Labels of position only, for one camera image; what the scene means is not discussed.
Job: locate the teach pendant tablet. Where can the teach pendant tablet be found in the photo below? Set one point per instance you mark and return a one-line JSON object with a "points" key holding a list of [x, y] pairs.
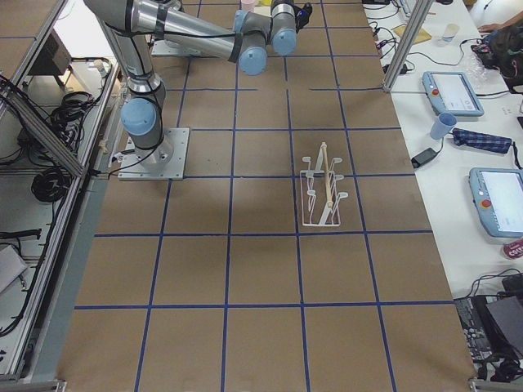
{"points": [[451, 92], [497, 196]]}

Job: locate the white wire cup rack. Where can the white wire cup rack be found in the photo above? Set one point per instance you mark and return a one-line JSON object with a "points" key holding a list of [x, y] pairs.
{"points": [[320, 199]]}

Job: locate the blue cup on desk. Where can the blue cup on desk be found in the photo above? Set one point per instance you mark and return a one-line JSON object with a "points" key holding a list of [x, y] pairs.
{"points": [[443, 125]]}

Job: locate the pink cup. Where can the pink cup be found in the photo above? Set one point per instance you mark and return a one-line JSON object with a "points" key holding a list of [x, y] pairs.
{"points": [[248, 5]]}

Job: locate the paper cup on desk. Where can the paper cup on desk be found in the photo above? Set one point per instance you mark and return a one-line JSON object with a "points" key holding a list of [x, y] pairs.
{"points": [[449, 33]]}

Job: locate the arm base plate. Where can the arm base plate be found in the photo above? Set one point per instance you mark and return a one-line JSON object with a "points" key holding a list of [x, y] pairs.
{"points": [[167, 162], [163, 48]]}

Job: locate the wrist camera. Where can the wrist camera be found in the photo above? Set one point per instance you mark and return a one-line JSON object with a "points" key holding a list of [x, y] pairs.
{"points": [[302, 15]]}

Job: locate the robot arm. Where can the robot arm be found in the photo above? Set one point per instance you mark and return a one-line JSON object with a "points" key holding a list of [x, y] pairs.
{"points": [[129, 24]]}

